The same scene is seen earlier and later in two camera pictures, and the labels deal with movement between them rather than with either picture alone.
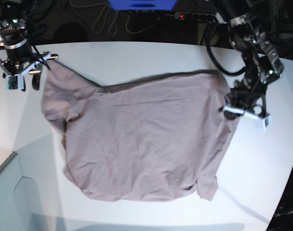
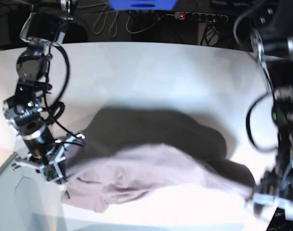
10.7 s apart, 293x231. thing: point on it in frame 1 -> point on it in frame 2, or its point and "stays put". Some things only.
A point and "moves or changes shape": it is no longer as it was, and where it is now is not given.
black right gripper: (247, 94) -> (285, 180)
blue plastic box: (143, 5) stays put
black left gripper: (10, 25) -> (23, 111)
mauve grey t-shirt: (160, 138) moves or changes shape
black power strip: (195, 16) stays put
